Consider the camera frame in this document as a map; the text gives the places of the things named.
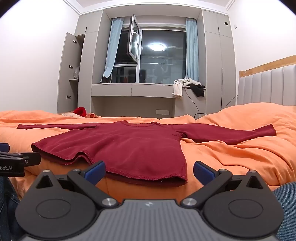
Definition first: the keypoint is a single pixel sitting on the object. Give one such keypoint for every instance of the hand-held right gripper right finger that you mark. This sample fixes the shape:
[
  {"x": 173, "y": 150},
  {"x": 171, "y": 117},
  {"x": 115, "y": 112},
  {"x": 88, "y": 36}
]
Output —
[{"x": 203, "y": 172}]

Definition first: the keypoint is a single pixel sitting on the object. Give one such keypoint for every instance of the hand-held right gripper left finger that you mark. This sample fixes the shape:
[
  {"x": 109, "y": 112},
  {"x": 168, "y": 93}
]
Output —
[{"x": 96, "y": 172}]

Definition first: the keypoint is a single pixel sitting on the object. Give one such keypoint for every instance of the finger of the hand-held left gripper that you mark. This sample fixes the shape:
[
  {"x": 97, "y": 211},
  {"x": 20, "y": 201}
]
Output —
[
  {"x": 32, "y": 158},
  {"x": 4, "y": 147}
]

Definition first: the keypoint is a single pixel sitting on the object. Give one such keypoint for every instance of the maroon long-sleeve sweater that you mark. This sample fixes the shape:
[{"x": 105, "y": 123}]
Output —
[{"x": 129, "y": 143}]

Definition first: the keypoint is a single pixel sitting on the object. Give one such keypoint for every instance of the orange duvet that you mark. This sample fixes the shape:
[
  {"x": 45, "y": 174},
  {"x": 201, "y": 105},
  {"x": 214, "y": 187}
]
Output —
[{"x": 231, "y": 150}]

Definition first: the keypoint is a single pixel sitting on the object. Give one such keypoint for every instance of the person's left leg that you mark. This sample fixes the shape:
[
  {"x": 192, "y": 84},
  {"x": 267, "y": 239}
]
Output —
[{"x": 7, "y": 208}]

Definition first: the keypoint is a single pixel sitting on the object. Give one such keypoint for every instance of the person's leg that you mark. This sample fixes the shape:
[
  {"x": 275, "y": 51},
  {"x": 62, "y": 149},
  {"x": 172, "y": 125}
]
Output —
[
  {"x": 286, "y": 204},
  {"x": 7, "y": 208}
]

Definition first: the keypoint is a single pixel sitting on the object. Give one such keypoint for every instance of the peach patterned cloth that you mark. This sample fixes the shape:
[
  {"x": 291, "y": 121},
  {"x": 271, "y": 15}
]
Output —
[{"x": 91, "y": 115}]

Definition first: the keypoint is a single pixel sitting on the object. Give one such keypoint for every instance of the red knitted hat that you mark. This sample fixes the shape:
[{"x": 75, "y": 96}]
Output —
[{"x": 80, "y": 111}]

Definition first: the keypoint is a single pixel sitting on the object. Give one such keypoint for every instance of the black garment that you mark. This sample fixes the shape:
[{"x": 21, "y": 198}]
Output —
[{"x": 198, "y": 91}]

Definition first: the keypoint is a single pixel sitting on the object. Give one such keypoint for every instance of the white garment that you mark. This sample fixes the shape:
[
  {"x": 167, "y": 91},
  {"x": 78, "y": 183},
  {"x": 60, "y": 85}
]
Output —
[{"x": 178, "y": 89}]

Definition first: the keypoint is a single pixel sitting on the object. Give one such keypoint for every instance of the grey window bench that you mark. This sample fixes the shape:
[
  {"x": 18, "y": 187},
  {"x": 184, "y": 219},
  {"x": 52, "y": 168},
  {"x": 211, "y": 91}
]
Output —
[{"x": 129, "y": 90}]

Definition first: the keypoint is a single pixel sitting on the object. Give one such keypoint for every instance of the person's right leg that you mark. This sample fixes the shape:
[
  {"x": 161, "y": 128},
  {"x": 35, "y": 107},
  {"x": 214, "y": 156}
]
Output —
[{"x": 286, "y": 204}]

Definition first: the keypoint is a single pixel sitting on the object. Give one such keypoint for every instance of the grey padded headboard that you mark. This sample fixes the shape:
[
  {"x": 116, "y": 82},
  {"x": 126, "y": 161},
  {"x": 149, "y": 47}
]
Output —
[{"x": 266, "y": 85}]

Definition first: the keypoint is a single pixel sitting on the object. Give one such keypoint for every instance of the grey wardrobe with closed doors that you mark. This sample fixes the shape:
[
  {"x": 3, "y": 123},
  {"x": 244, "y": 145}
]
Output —
[{"x": 212, "y": 58}]

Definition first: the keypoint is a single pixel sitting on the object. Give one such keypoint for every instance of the window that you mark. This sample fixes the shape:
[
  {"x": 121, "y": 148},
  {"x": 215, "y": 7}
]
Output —
[{"x": 161, "y": 64}]

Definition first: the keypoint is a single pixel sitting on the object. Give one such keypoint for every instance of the light blue curtain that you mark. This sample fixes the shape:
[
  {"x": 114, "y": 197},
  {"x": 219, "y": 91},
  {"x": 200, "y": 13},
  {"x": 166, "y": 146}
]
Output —
[
  {"x": 192, "y": 46},
  {"x": 113, "y": 46}
]

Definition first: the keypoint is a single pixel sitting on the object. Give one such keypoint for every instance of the white wall outlet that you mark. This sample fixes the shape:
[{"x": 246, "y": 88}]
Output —
[{"x": 162, "y": 112}]

